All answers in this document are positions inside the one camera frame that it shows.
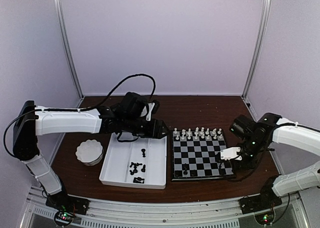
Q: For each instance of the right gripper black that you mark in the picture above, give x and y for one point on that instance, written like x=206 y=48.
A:
x=250 y=165

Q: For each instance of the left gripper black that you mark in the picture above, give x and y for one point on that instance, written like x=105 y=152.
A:
x=155 y=132

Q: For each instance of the white plastic tray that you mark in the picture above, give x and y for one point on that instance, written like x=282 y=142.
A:
x=120 y=154

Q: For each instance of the black and silver chessboard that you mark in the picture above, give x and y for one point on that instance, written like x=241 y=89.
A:
x=200 y=156

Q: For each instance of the black chess piece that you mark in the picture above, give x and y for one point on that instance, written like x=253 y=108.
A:
x=193 y=173
x=143 y=153

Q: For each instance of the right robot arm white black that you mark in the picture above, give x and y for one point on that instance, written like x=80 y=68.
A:
x=256 y=136

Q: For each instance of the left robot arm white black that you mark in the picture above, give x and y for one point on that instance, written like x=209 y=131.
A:
x=133 y=114

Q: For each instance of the black chess piece in tray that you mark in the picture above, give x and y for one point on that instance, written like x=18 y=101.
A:
x=143 y=153

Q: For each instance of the white chess pieces row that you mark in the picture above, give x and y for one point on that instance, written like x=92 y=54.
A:
x=198 y=134

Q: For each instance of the black chess pieces pile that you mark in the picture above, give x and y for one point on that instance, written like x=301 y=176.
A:
x=137 y=171

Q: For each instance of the white scalloped bowl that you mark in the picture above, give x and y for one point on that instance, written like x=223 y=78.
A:
x=89 y=152

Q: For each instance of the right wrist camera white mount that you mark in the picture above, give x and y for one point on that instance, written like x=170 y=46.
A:
x=228 y=154

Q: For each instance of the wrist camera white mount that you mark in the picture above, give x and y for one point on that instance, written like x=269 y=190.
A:
x=150 y=109
x=228 y=154

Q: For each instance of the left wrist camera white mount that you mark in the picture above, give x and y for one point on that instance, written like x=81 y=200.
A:
x=150 y=109

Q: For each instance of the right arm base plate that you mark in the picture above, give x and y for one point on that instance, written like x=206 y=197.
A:
x=249 y=204

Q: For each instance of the aluminium front rail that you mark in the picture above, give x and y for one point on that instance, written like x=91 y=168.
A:
x=106 y=213

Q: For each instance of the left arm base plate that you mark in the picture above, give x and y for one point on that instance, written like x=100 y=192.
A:
x=70 y=204

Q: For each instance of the right aluminium frame post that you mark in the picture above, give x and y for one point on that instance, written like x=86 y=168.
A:
x=264 y=18

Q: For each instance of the aluminium frame post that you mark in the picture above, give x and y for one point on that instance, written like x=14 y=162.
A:
x=67 y=47
x=264 y=18

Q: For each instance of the left aluminium frame post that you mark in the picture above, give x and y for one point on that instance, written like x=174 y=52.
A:
x=67 y=47

